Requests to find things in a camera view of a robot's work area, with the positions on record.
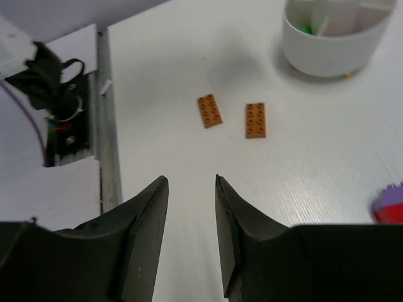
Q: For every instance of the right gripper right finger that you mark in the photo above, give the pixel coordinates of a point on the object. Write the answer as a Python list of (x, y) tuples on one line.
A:
[(263, 260)]

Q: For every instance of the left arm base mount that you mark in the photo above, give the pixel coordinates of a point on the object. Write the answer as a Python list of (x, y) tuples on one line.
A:
[(62, 89)]

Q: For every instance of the white round divided container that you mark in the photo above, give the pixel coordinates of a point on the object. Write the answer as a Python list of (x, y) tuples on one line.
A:
[(345, 35)]

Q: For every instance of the upper orange flat lego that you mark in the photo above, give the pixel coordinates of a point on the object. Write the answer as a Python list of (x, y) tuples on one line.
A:
[(255, 126)]

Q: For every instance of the aluminium table frame rail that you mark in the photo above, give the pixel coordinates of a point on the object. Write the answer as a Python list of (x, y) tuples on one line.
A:
[(107, 145)]

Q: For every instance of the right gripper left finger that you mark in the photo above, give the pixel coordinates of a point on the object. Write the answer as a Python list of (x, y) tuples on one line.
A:
[(113, 257)]

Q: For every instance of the green square lego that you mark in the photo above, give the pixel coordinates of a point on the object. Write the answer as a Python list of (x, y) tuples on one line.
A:
[(307, 29)]

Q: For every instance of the lower orange flat lego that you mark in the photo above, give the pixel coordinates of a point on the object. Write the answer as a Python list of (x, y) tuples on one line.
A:
[(209, 111)]

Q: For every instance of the lavender half-round lego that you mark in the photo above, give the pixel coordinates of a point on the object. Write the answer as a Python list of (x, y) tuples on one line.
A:
[(390, 196)]

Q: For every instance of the orange flat lego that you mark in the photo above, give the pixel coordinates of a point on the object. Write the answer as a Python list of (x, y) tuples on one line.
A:
[(255, 126), (209, 111)]

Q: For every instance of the red half-round lego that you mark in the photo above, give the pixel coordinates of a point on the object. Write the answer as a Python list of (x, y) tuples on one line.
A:
[(389, 214)]

